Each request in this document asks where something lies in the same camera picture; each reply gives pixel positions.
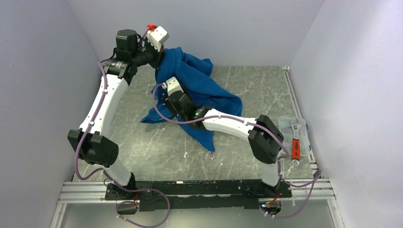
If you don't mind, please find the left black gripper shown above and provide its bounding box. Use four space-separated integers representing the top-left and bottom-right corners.
131 36 168 70

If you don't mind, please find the blue zip jacket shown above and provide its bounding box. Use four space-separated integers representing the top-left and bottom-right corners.
140 47 243 152

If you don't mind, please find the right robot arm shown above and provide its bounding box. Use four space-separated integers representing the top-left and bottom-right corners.
163 91 284 198

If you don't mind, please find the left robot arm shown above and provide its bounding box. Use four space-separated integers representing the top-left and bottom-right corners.
67 26 169 200

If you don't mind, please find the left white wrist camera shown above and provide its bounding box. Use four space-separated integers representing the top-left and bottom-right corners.
146 26 170 52

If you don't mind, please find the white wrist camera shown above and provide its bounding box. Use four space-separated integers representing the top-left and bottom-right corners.
146 26 170 52
165 76 183 96

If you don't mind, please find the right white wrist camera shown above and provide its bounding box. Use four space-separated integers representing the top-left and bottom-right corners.
165 76 183 96

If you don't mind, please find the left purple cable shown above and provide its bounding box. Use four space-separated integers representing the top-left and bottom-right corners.
74 27 171 228

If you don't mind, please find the purple cable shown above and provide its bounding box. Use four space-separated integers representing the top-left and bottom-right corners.
153 83 323 220
74 27 171 228

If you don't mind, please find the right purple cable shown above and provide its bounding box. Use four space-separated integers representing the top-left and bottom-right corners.
153 83 323 220

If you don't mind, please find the orange handled adjustable wrench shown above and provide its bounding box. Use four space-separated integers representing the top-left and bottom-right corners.
290 119 302 166

